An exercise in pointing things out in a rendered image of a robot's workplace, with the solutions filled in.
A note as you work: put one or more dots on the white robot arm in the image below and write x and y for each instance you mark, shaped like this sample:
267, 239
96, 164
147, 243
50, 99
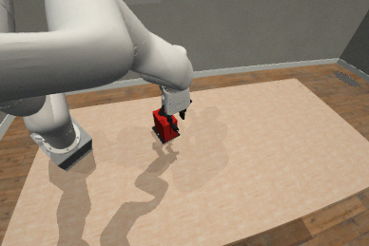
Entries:
91, 47

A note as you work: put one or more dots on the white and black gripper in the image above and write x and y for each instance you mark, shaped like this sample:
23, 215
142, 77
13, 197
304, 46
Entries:
174, 102

